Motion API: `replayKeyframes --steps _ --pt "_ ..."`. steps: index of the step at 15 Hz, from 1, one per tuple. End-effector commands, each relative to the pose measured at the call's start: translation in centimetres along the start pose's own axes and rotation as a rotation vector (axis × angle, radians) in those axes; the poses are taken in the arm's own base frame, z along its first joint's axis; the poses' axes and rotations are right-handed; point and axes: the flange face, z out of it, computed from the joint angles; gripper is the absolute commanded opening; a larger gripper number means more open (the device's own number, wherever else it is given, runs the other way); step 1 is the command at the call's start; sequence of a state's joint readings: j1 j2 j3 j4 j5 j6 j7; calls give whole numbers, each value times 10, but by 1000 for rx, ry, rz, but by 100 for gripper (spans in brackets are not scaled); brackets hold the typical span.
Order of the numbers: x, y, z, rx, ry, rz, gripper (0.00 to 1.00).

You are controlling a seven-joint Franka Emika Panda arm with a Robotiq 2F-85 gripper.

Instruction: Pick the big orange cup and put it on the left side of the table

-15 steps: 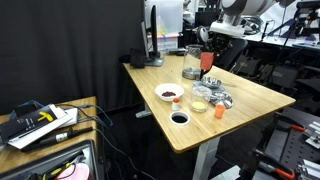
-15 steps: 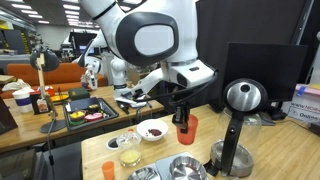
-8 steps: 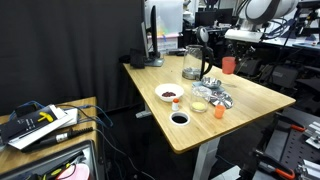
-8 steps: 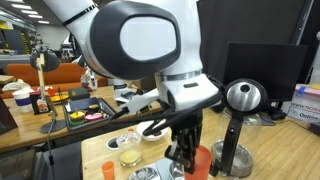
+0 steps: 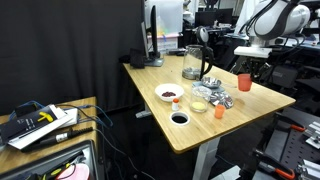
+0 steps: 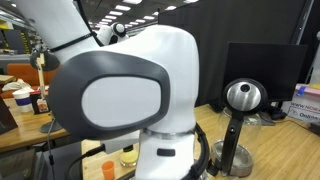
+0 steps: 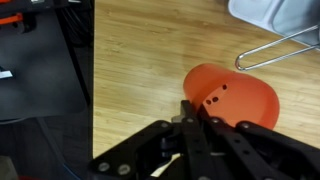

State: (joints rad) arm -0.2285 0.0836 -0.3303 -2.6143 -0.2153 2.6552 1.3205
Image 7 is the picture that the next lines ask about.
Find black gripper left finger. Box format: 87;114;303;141
88;99;218;180

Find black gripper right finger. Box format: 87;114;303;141
198;104;320;180

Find big orange plastic cup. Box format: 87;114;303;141
183;63;280;131

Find few red beans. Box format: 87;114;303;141
205;83;229;105

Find black perforated board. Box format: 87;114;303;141
0;0;91;123

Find steel measuring cup wire handle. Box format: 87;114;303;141
234;23;320;72

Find orange handled pliers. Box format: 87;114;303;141
0;12;24;26

